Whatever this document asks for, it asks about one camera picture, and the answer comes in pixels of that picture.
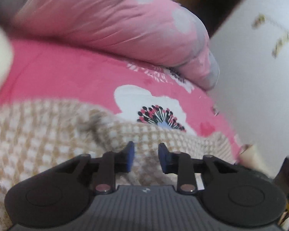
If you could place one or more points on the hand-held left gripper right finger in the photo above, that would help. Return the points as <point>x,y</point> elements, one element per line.
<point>162,157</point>

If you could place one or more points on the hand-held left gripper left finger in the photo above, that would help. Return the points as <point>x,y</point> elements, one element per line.
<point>130,155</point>

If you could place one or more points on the beige checked knit sweater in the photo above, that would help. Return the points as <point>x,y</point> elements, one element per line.
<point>50,130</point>

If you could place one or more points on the pink grey floral quilt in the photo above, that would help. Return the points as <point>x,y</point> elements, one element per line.
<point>98,21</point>

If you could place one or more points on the brown wooden door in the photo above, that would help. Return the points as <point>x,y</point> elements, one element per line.
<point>212,4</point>

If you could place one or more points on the pink floral bed blanket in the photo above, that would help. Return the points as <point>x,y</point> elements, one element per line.
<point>62,77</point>

